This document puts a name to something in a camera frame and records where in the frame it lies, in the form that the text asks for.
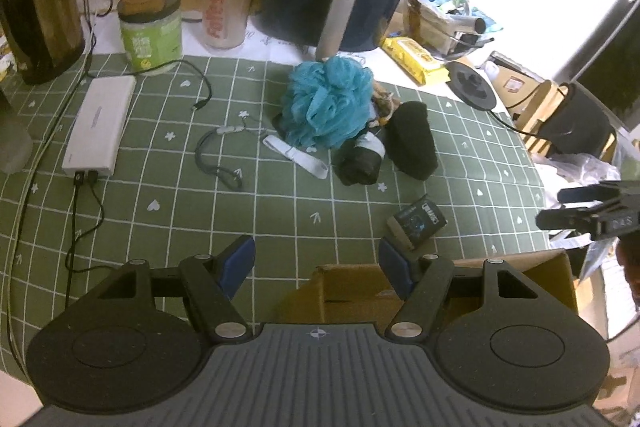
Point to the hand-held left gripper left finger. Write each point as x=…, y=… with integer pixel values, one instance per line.
x=235, y=263

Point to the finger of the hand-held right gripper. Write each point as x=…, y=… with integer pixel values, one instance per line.
x=565, y=219
x=585, y=193

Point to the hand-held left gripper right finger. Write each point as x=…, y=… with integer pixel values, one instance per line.
x=396, y=268

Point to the black sock white label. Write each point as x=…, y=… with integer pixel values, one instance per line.
x=356, y=168

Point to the black foam sponge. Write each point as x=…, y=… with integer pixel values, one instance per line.
x=412, y=142

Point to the blue bath loofah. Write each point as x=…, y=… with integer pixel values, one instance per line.
x=325, y=102

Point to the clear plastic bag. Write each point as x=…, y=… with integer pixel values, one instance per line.
x=585, y=167

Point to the small black packet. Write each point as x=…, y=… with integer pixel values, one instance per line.
x=417, y=219

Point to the green checked tablecloth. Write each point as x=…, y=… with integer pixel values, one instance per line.
x=200, y=217

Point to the black bag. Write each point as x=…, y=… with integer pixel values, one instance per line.
x=580, y=122

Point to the wooden chair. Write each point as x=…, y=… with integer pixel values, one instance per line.
x=535, y=92

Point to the white plastic bottle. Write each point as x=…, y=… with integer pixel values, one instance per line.
x=490, y=69

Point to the black kettle base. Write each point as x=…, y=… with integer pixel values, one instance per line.
x=470, y=84

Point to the white power bank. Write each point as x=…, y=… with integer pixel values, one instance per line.
x=100, y=122

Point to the yellow wet wipes packet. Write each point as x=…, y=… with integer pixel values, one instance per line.
x=412, y=57

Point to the white printed table cover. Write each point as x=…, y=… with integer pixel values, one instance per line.
x=280, y=47

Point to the green jar black lid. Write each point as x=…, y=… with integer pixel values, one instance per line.
x=150, y=42

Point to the tan cardboard piece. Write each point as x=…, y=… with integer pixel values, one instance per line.
x=400, y=26

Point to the dark grey bottle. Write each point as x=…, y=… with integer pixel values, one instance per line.
x=12, y=142

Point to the black electric kettle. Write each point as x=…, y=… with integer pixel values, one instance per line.
x=40, y=7

